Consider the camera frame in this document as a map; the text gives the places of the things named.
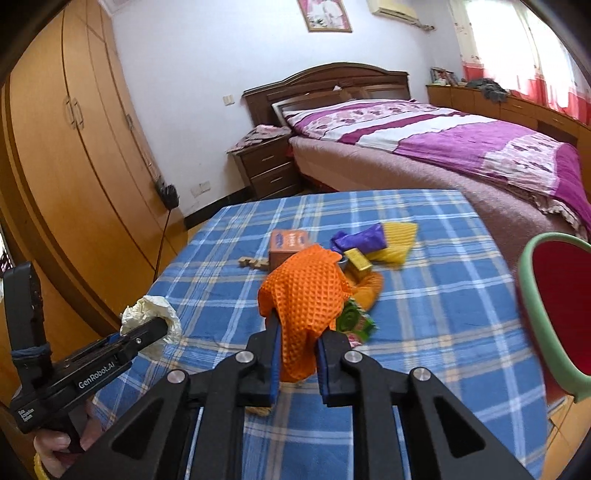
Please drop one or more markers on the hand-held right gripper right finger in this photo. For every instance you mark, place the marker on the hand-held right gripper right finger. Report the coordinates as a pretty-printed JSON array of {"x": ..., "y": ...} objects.
[{"x": 325, "y": 371}]

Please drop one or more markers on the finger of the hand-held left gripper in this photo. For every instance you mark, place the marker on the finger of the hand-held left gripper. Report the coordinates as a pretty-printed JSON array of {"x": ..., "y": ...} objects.
[{"x": 145, "y": 334}]

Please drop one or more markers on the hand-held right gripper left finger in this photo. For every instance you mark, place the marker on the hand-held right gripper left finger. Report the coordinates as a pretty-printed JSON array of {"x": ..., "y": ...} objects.
[{"x": 275, "y": 362}]

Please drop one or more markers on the white tissue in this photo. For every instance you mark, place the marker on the white tissue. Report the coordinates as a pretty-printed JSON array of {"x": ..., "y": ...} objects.
[{"x": 147, "y": 307}]

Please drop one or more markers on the orange foam net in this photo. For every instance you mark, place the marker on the orange foam net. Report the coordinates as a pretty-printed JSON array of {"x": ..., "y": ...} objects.
[{"x": 304, "y": 295}]

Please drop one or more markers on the yellow printed box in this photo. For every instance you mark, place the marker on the yellow printed box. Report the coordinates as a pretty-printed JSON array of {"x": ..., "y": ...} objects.
[{"x": 358, "y": 261}]

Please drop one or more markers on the red and green chair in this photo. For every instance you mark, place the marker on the red and green chair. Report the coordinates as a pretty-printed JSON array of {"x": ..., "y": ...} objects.
[{"x": 563, "y": 295}]

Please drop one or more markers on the person's left hand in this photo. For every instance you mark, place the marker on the person's left hand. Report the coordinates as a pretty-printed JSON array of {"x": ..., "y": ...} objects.
[{"x": 48, "y": 450}]

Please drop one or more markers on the green snack packet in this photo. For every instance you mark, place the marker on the green snack packet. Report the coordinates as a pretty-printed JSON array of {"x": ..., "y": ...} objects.
[{"x": 351, "y": 319}]

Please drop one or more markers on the small wooden blocks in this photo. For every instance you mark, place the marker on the small wooden blocks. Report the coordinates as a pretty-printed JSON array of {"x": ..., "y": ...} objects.
[{"x": 251, "y": 263}]

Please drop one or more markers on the orange cardboard box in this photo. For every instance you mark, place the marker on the orange cardboard box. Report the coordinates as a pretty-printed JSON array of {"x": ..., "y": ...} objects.
[{"x": 286, "y": 244}]

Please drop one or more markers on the blue plaid tablecloth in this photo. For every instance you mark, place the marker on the blue plaid tablecloth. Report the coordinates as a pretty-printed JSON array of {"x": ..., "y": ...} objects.
[{"x": 438, "y": 323}]

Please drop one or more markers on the purple plastic wrapper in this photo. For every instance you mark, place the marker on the purple plastic wrapper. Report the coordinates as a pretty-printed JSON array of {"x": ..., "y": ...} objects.
[{"x": 364, "y": 237}]

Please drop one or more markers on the black power strip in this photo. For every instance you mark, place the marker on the black power strip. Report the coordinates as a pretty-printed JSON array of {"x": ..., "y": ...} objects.
[{"x": 167, "y": 191}]

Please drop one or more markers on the yellow foam net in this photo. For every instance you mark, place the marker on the yellow foam net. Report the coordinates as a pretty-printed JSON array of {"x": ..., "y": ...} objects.
[{"x": 399, "y": 240}]

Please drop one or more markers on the light wooden wardrobe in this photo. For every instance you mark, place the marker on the light wooden wardrobe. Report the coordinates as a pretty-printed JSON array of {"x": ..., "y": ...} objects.
[{"x": 69, "y": 161}]

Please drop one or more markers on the dark wooden nightstand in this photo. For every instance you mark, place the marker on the dark wooden nightstand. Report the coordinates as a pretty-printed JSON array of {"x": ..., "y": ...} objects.
[{"x": 268, "y": 170}]

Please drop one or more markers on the mauve bed cover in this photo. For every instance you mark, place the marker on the mauve bed cover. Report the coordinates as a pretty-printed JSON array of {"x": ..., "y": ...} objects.
[{"x": 392, "y": 170}]

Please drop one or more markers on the patterned cloth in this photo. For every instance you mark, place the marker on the patterned cloth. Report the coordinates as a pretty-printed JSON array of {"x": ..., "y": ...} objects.
[{"x": 258, "y": 136}]

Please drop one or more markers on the purple floral quilt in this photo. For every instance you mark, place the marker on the purple floral quilt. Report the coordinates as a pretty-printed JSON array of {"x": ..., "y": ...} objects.
[{"x": 461, "y": 138}]

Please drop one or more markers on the wooden bed headboard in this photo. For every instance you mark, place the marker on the wooden bed headboard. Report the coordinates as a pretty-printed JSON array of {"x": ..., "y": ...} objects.
[{"x": 323, "y": 78}]

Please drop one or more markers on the low wooden window cabinet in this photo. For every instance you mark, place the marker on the low wooden window cabinet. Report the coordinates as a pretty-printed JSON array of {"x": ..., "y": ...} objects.
[{"x": 461, "y": 99}]

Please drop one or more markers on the grey clothing heap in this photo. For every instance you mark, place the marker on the grey clothing heap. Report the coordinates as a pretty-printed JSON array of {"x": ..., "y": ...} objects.
[{"x": 489, "y": 88}]

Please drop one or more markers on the white and red curtain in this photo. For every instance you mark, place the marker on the white and red curtain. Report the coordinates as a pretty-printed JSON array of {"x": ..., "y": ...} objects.
[{"x": 531, "y": 46}]

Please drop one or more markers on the white wall socket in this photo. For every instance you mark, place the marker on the white wall socket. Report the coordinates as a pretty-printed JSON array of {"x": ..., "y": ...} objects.
[{"x": 201, "y": 188}]

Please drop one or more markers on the wall light switch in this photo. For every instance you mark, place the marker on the wall light switch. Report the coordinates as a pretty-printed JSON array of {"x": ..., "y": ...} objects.
[{"x": 228, "y": 99}]

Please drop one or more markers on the framed wall picture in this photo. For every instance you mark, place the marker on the framed wall picture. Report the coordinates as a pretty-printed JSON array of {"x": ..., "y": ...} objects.
[{"x": 323, "y": 14}]

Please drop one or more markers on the wall air conditioner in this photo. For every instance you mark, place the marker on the wall air conditioner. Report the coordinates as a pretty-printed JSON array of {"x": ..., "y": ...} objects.
[{"x": 392, "y": 8}]

